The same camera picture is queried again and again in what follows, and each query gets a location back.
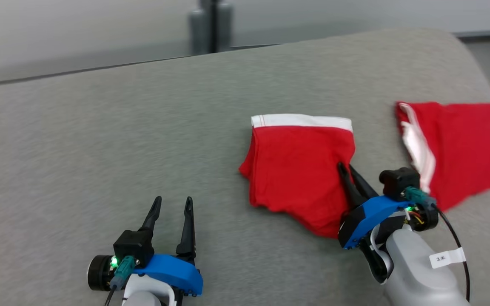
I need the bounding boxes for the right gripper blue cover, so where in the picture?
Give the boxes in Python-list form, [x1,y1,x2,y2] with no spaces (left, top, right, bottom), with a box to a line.
[337,162,439,250]

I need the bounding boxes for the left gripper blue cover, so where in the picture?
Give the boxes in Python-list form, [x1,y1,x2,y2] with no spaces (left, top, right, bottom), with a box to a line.
[87,196,204,306]

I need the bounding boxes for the red shorts white stripe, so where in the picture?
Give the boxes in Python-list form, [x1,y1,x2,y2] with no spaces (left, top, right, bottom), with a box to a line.
[239,113,356,239]

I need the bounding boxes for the red basketball jersey white sleeves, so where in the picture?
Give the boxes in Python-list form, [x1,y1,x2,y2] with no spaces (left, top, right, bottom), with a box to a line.
[395,101,490,211]

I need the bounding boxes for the teal right camera connector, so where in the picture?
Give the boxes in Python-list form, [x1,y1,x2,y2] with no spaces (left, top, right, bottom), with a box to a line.
[402,187,437,209]

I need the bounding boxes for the teal camera connector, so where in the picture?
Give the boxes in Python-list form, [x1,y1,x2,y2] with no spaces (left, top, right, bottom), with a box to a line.
[402,187,437,209]
[110,255,136,290]

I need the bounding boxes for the teal left camera connector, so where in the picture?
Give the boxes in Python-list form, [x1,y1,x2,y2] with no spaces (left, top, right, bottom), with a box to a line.
[110,255,136,290]

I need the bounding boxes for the black right camera cable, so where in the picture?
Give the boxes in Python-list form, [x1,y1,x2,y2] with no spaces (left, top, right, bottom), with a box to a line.
[434,206,471,302]

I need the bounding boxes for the white cable tag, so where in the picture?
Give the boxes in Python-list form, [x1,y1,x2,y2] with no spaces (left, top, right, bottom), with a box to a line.
[429,247,467,269]

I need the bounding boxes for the grey partition base rail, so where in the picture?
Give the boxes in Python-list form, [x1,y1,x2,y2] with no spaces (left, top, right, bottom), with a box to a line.
[455,29,490,43]

